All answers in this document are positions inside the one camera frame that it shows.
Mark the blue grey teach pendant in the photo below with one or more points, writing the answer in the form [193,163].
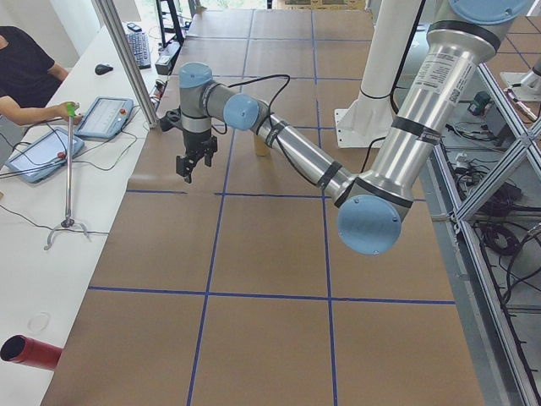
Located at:
[40,154]
[103,118]

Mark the white side desk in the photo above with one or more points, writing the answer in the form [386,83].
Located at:
[42,275]

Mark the person's right forearm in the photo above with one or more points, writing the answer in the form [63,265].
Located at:
[29,114]

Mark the person in black shirt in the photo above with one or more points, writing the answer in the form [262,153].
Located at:
[21,63]

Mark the black metal stand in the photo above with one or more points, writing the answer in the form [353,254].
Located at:
[169,21]

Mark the black computer mouse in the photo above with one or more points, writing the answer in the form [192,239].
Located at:
[104,68]

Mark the black computer keyboard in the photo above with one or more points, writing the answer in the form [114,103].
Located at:
[138,48]

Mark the person's right hand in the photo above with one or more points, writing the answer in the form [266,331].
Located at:
[61,112]

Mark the green electrical box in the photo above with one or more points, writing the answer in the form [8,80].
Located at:
[481,103]

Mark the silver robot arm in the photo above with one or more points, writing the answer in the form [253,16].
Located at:
[537,72]
[304,148]

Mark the brown cardboard tube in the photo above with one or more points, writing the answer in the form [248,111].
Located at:
[262,148]

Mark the white post with base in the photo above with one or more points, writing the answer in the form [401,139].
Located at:
[380,63]

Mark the white square base plate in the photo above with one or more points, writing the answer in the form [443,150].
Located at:
[517,84]

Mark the metal bar frame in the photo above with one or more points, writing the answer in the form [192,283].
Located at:
[494,179]

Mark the red tube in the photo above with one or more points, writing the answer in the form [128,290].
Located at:
[36,353]

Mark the black handset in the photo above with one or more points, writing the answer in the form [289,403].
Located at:
[134,27]

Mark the aluminium profile column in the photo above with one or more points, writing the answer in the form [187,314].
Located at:
[127,63]

